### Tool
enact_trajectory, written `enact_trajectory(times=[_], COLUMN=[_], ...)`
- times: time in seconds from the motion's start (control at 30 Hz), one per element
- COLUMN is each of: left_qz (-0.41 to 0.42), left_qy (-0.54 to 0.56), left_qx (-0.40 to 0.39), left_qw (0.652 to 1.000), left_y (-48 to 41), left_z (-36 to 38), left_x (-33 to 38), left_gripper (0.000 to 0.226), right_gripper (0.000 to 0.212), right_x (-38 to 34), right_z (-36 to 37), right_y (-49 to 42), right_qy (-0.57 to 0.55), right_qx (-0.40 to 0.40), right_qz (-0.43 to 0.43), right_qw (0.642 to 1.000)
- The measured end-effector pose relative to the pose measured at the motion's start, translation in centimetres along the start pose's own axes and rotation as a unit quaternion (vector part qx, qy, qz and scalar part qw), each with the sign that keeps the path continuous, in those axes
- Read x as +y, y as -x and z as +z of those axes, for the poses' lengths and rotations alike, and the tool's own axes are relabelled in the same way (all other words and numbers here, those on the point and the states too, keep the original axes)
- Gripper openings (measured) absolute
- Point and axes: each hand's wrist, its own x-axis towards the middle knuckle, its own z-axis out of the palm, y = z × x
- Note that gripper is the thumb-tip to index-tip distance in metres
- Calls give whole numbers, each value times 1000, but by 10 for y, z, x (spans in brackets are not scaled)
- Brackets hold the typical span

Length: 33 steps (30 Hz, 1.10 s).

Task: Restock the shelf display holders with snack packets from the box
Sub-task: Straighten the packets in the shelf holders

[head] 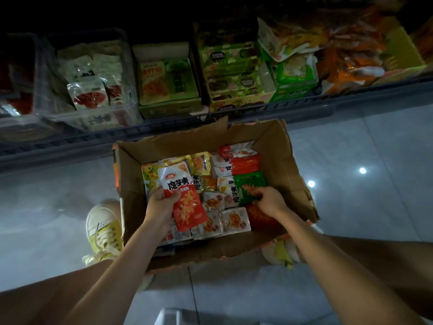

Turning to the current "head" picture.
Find pile of orange yellow packets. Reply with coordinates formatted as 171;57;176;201
256;9;395;97

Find person's right shoe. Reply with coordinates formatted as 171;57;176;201
260;223;326;269

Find green konjac packets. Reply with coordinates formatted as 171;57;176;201
233;171;270;206

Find brown cardboard box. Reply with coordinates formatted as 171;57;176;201
111;116;321;275

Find person's left leg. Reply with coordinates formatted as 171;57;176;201
0;257;154;325

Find clear plastic tray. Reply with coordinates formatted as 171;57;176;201
36;29;145;133
0;32;60;141

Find person's shoe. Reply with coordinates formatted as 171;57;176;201
82;200;124;268
260;223;326;269

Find green snack packets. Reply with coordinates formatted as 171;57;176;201
260;54;321;103

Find person's left forearm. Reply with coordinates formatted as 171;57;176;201
63;223;174;325

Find white plastic stool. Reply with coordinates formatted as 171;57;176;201
153;307;205;325

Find pile of snack packets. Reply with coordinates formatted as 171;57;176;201
141;140;280;248

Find grey metal store shelf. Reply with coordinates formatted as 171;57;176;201
0;0;433;164

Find red white-top snack packet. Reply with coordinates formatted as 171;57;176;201
158;162;209;233

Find person's leg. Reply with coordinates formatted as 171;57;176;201
0;257;154;325
317;235;433;320

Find green orange display carton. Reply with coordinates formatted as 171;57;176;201
131;42;205;121

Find lime green display tray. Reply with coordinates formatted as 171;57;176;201
369;17;428;87

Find person's right leg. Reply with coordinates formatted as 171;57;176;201
317;235;433;320

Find person's left hand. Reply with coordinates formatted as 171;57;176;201
143;186;183;232

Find person's left shoe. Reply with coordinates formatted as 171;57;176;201
82;200;124;268

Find person's right hand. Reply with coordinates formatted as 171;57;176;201
243;184;294;221

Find person's right forearm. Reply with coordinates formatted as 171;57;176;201
276;208;428;325

